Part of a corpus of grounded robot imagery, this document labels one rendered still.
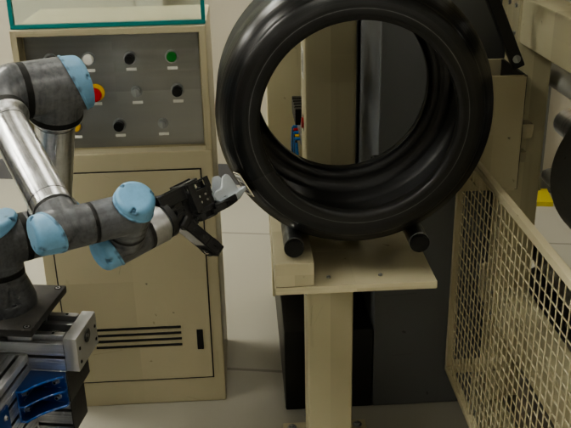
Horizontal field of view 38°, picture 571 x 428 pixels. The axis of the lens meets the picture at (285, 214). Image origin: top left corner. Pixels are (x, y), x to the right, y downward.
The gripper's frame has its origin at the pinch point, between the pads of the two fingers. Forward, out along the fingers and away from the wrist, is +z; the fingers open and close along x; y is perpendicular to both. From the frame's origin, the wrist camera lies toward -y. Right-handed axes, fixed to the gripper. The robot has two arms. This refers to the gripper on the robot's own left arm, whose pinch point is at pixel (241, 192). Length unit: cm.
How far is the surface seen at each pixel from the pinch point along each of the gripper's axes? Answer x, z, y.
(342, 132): 12.3, 44.2, -1.0
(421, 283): -14.6, 27.2, -34.9
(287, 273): 1.7, 4.9, -21.4
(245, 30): -9.0, 9.0, 31.1
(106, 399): 117, -3, -66
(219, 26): 222, 176, 40
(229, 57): -5.3, 5.8, 27.3
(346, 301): 28, 39, -47
